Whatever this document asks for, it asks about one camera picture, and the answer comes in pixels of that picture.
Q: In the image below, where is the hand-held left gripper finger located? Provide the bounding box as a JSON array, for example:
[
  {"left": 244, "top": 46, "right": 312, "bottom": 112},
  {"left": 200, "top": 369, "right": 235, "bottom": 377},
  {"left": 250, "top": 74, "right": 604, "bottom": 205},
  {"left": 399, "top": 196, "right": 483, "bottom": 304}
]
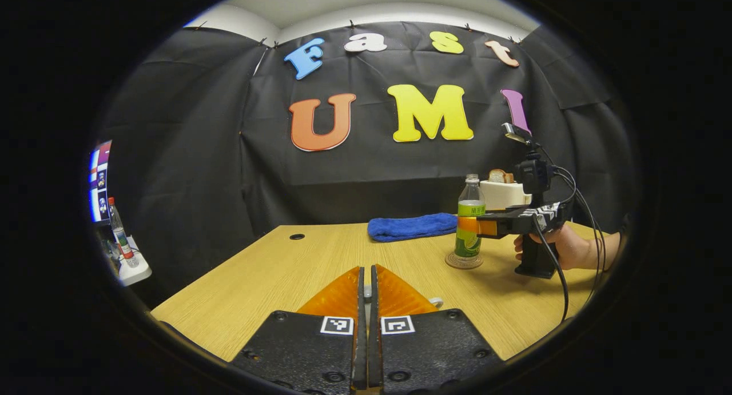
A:
[
  {"left": 369, "top": 265, "right": 505, "bottom": 394},
  {"left": 229, "top": 266, "right": 367, "bottom": 393}
]

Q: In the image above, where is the clear water bottle green label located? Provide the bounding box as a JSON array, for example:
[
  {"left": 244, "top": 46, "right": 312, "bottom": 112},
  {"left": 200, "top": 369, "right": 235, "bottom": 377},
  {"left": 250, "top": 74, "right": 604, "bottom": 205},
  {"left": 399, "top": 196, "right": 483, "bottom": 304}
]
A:
[{"left": 454, "top": 174, "right": 487, "bottom": 261}]

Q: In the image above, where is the round cork coaster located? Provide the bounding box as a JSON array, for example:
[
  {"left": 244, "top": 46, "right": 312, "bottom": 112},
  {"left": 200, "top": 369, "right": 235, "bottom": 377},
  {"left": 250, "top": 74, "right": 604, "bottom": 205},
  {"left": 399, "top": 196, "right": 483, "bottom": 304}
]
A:
[{"left": 444, "top": 252, "right": 485, "bottom": 270}]

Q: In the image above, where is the red-capped plastic bottle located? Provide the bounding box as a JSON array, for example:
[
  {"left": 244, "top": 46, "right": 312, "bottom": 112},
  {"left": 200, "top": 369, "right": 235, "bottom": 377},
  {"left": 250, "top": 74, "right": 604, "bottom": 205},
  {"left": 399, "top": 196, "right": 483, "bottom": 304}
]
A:
[{"left": 108, "top": 197, "right": 140, "bottom": 269}]

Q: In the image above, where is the white toaster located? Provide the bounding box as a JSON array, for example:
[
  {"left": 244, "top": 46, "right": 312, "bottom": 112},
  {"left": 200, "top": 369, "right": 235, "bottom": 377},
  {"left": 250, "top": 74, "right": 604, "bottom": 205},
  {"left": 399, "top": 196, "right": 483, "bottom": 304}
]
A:
[{"left": 479, "top": 179, "right": 533, "bottom": 210}]

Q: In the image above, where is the blue folded towel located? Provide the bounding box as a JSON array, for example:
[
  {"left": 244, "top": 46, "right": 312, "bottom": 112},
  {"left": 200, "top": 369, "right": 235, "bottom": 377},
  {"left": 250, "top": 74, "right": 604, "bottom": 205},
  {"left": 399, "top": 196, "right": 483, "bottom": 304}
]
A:
[{"left": 367, "top": 212, "right": 459, "bottom": 243}]

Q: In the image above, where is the white side table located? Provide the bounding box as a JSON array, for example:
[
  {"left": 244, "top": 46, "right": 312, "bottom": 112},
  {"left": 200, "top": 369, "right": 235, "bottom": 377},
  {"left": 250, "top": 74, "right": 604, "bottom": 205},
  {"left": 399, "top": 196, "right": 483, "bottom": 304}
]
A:
[{"left": 111, "top": 235, "right": 153, "bottom": 288}]

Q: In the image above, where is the black backdrop cloth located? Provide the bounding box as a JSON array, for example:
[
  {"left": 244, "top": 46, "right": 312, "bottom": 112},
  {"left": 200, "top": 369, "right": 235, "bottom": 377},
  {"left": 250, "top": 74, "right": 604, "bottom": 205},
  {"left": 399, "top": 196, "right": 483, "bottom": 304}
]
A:
[{"left": 100, "top": 21, "right": 636, "bottom": 305}]

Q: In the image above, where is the computer monitor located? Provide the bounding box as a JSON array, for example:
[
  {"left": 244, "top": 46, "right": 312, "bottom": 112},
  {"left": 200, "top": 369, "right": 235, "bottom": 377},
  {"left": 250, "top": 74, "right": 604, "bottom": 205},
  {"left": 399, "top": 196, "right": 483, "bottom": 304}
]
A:
[{"left": 88, "top": 140, "right": 114, "bottom": 224}]

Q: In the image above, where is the black cable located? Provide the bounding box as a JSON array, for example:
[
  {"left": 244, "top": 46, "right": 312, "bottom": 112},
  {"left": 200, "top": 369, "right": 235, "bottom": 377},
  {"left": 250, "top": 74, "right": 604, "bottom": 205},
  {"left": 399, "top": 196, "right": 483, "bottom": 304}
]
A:
[
  {"left": 531, "top": 211, "right": 570, "bottom": 325},
  {"left": 538, "top": 146, "right": 608, "bottom": 304}
]

